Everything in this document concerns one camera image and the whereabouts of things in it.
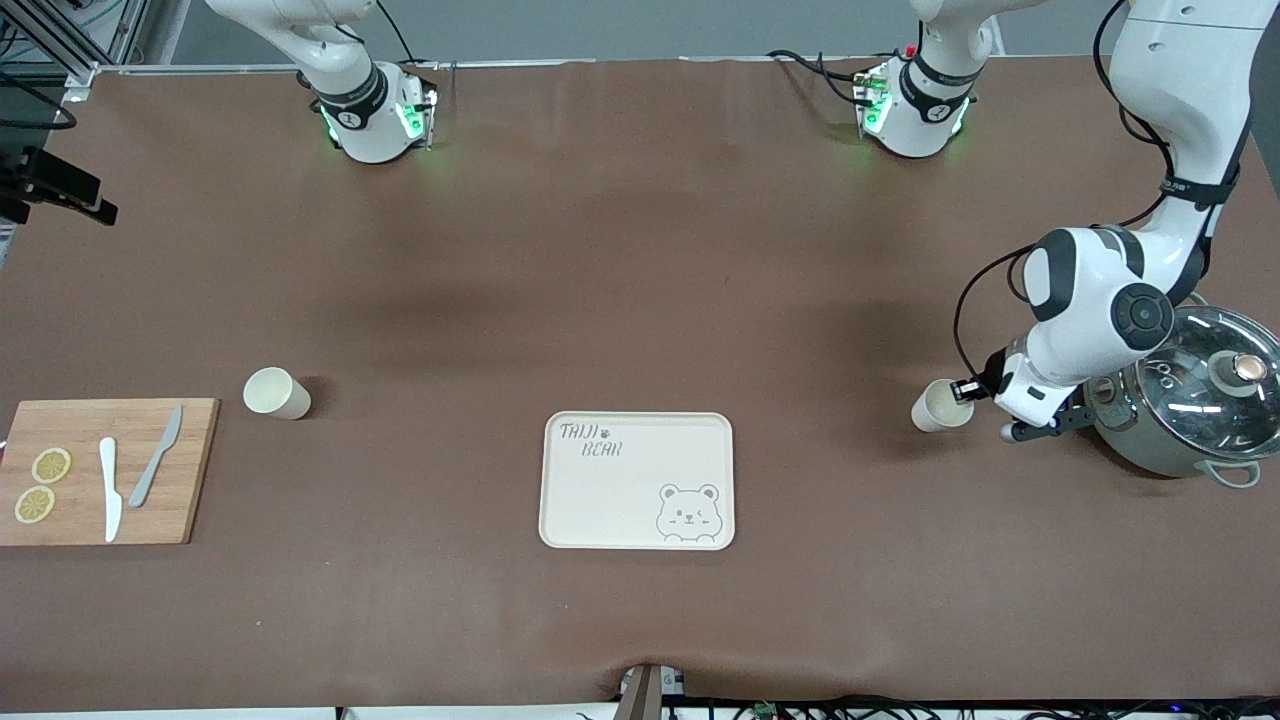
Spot white plastic cup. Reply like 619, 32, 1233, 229
910, 378, 975, 434
243, 367, 312, 421

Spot cream bear print tray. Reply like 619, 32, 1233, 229
539, 411, 736, 551

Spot green electric cooking pot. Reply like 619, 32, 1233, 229
1085, 295, 1280, 489

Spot glass pot lid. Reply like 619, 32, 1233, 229
1135, 305, 1280, 463

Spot wooden cutting board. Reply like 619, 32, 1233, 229
0, 398, 220, 547

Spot white plastic knife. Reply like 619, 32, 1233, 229
98, 437, 124, 544

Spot grey plastic knife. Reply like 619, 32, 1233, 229
128, 404, 185, 509

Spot brown table mat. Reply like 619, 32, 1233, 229
0, 55, 1280, 713

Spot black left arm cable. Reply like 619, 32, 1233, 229
953, 0, 1251, 381

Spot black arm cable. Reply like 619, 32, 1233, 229
374, 0, 442, 73
953, 0, 1251, 381

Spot aluminium frame profile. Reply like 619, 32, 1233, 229
0, 0, 153, 103

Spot black cable bundle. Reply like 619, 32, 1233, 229
580, 694, 1280, 720

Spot black base power cables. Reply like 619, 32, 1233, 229
767, 48, 873, 107

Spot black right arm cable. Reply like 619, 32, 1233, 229
374, 0, 442, 73

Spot table edge clamp bracket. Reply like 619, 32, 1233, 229
617, 662, 687, 720

